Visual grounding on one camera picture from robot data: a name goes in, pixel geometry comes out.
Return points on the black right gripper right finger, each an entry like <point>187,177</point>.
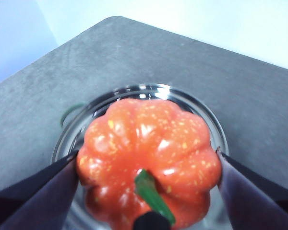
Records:
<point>254,198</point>

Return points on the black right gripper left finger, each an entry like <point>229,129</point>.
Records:
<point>43,201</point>

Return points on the orange toy pumpkin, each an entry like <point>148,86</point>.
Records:
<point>146,143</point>

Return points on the pale green electric pot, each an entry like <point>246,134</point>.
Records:
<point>194,105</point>

